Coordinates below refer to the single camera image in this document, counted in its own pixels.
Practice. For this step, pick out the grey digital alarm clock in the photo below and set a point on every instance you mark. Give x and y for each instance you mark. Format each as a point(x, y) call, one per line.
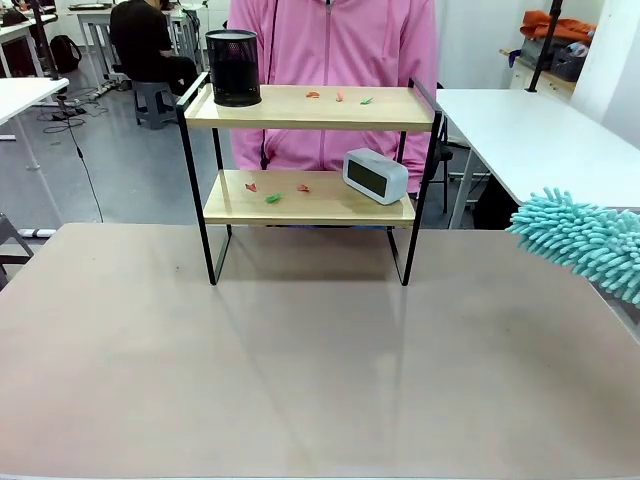
point(372, 176)

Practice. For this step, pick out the black folding chair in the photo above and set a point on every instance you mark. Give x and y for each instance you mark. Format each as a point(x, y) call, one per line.
point(442, 155)

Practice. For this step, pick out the red paper scrap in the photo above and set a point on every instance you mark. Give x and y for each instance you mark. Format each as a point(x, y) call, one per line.
point(303, 188)
point(251, 187)

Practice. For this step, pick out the seated person in black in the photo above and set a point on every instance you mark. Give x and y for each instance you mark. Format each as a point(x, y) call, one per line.
point(142, 45)

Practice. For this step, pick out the grey chair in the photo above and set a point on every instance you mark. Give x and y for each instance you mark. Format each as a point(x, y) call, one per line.
point(12, 245)

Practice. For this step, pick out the black backpack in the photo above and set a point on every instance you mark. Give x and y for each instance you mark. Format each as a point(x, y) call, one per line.
point(65, 54)

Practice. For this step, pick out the black frame wooden two-tier shelf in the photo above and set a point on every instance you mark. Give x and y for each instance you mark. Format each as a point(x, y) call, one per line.
point(310, 212)

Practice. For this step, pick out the black pole with clamp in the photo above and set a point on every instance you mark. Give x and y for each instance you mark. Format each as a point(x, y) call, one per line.
point(44, 35)

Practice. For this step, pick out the white low cabinet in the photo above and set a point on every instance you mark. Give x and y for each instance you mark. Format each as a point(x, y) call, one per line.
point(545, 85)

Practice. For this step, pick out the grey plastic stool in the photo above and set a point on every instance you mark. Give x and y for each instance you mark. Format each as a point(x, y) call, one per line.
point(152, 100)

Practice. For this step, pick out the white power strip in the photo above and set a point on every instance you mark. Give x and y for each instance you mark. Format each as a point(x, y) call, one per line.
point(37, 232)

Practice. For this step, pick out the grey storage basket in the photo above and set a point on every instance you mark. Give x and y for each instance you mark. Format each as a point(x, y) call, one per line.
point(567, 64)

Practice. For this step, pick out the black mesh pen holder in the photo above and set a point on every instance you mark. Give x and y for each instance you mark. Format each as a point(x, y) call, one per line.
point(234, 65)

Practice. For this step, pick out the person in pink hoodie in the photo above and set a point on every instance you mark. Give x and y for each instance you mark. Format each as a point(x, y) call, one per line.
point(350, 45)

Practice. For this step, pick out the large white table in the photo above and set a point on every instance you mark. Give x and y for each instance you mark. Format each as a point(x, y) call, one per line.
point(530, 135)

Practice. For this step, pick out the orange cloth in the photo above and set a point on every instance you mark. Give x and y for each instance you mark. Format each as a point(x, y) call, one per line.
point(560, 27)

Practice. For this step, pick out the green paper scrap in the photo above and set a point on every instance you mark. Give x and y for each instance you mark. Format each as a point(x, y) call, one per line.
point(367, 101)
point(273, 198)

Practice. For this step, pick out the orange-red paper scrap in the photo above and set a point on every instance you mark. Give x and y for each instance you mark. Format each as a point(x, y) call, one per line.
point(340, 95)

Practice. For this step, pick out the white table with white legs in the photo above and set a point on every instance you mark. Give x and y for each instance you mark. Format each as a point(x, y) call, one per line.
point(25, 95)

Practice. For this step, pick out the black pole with round foot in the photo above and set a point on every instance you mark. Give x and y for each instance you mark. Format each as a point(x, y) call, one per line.
point(545, 45)

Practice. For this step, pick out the teal microfibre duster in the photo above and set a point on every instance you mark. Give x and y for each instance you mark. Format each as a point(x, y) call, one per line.
point(580, 240)

